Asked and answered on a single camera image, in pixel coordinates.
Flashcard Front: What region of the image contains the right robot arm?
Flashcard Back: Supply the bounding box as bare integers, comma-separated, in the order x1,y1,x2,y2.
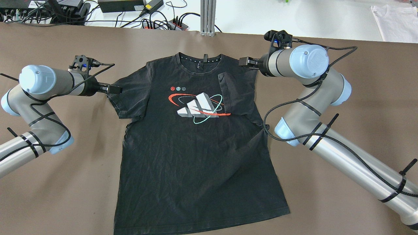
239,43,417,232

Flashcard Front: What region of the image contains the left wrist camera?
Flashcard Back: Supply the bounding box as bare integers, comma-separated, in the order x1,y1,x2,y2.
68,55,101,71

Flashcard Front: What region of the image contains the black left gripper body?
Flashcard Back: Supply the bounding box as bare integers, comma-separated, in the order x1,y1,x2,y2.
82,79,109,96

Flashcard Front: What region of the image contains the black power adapter brick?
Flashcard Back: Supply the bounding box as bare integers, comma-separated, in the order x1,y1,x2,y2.
97,0,145,13

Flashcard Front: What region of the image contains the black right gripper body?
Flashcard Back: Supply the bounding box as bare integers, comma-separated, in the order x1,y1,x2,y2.
257,54,271,76

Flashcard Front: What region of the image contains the aluminium frame post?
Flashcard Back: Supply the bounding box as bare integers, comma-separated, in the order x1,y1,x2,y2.
200,0,216,37

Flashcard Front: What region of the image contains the black printed t-shirt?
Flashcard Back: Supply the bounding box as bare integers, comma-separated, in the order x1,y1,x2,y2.
108,53,290,235

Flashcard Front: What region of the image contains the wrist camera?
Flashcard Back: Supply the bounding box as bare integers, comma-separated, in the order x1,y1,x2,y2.
68,55,101,71
263,30,293,49

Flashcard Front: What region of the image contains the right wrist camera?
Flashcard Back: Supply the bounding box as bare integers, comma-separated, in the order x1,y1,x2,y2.
263,30,293,49

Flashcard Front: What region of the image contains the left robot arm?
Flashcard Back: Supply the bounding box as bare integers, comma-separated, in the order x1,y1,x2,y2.
1,63,121,177

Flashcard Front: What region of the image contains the white t-shirt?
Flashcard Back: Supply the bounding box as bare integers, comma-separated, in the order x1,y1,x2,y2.
371,5,418,43

